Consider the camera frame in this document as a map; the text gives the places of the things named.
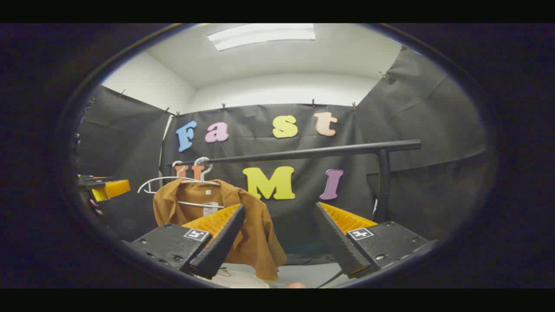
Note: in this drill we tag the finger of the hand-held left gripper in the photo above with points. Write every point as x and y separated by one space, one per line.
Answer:
116 189

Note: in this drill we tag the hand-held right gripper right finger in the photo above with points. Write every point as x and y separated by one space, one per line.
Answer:
340 242

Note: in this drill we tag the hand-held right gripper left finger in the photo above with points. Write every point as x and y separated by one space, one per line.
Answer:
223 240

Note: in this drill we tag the brown shirt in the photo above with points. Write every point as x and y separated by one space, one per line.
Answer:
256 242

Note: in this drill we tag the white plastic clothes hanger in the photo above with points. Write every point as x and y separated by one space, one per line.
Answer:
151 183
203 162

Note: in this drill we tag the black metal clothes rack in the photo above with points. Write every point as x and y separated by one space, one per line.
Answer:
303 153

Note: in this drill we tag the black backdrop cloth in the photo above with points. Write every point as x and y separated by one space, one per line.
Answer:
412 108

